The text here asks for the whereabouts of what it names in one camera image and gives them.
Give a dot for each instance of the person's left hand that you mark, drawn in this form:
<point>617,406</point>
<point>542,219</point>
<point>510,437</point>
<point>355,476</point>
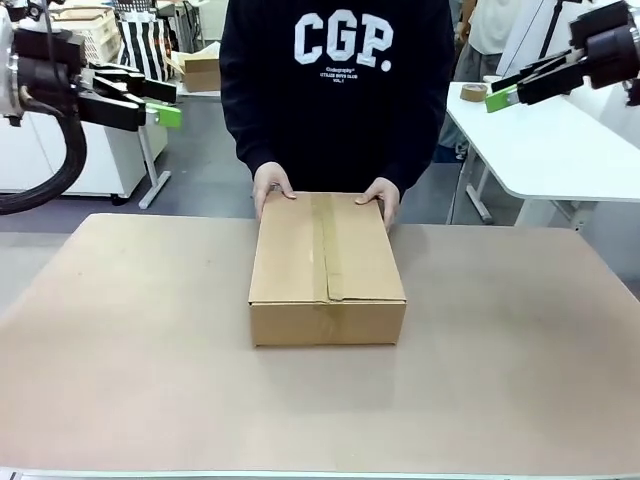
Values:
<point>385,197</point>

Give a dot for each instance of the black stand pole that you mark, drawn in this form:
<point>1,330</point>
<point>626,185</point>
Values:
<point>550,25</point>

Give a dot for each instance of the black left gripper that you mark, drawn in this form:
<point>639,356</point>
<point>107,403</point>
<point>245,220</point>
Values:
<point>47,70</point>

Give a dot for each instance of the beige slatted crate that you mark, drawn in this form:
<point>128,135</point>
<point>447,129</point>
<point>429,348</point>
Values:
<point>95,30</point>

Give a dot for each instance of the person's right hand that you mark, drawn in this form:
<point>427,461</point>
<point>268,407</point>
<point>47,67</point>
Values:
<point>267,185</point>

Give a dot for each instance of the brown packing tape roll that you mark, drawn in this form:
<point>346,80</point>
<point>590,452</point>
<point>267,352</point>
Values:
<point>473,93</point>

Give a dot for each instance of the person's left forearm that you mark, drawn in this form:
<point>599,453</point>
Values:
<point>415,145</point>

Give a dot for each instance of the small open cardboard box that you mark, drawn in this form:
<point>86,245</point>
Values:
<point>202,75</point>

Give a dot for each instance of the white low cabinet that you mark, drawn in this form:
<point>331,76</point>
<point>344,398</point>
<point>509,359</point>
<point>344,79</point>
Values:
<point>115,160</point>

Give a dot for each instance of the white table with metal legs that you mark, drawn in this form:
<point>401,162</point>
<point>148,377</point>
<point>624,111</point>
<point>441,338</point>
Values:
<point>155,170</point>

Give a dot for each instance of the large brown cardboard box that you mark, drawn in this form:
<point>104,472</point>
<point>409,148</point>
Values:
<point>325,260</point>

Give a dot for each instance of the white curved-edge table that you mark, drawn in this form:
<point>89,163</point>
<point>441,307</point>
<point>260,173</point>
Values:
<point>540,150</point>

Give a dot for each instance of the person's right forearm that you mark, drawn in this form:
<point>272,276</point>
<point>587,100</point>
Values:
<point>255,130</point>

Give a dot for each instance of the bystander in white shirt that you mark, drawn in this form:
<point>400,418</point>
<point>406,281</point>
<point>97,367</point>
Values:
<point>482,40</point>

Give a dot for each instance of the person in black sweater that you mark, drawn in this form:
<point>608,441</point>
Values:
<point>340,100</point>

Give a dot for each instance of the black white striped bag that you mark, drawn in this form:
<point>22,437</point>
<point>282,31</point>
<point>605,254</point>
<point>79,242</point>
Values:
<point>145,47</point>

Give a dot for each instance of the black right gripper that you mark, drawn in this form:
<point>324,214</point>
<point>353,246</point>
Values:
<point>612,45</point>

